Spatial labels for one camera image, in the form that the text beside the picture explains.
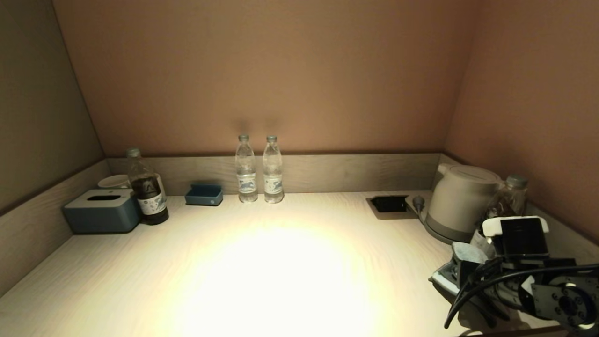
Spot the light blue microfibre cloth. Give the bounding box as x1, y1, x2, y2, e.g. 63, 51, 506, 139
430, 242, 490, 294

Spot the grey kettle base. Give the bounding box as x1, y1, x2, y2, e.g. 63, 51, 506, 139
424, 218, 473, 245

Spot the white electric kettle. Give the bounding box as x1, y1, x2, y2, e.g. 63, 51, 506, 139
425, 164, 504, 237

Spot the dark tea bottle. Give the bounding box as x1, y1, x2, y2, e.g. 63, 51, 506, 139
126, 147, 169, 225
470, 175, 529, 253

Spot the recessed black socket box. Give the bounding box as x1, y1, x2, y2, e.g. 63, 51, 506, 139
366, 195, 417, 220

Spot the clear water bottle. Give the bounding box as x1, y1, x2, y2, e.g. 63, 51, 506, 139
263, 135, 285, 204
235, 135, 258, 203

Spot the small blue tray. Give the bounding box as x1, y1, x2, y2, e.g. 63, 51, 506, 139
185, 183, 224, 206

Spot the white cup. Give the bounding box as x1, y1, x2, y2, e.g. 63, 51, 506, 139
97, 174, 131, 189

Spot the blue tissue box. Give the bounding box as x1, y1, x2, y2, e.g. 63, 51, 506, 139
63, 189, 142, 234

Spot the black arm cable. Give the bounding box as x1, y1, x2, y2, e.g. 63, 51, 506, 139
444, 263, 599, 329

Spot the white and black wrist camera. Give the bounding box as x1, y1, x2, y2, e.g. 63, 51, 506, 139
482, 216, 550, 259

